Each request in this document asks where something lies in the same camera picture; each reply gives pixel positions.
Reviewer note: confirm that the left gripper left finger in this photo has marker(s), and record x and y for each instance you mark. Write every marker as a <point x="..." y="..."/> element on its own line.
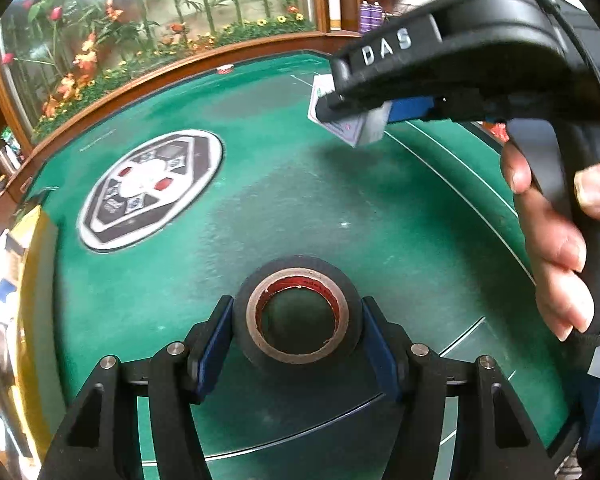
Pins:
<point x="208" y="343"/>

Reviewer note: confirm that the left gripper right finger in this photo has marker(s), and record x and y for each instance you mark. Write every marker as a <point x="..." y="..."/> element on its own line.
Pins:
<point x="383" y="343"/>

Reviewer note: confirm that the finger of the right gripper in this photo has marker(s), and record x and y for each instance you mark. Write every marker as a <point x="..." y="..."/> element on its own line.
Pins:
<point x="410" y="108"/>
<point x="360" y="90"/>

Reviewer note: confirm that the small white printed box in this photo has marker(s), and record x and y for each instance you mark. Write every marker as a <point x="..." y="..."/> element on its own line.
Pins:
<point x="357" y="130"/>

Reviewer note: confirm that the black tape roll red core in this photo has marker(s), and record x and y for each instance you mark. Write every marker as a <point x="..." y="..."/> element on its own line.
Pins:
<point x="296" y="316"/>

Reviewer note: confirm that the person's right hand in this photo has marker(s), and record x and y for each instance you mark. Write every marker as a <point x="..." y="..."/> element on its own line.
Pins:
<point x="555" y="246"/>

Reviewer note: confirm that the purple spray bottles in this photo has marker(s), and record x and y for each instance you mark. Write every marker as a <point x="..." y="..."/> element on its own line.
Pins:
<point x="371" y="16"/>

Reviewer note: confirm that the small red white object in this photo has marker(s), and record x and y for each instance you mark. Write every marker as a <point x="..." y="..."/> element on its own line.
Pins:
<point x="225" y="69"/>

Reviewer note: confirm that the round mahjong table control panel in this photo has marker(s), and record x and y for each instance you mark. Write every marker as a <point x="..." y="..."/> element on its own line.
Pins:
<point x="147" y="188"/>

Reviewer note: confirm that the yellow fabric storage tray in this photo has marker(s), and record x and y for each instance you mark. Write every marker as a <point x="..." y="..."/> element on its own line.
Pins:
<point x="32" y="403"/>

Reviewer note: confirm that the artificial flower display window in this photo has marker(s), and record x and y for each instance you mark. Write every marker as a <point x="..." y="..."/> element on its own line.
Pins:
<point x="60" y="56"/>

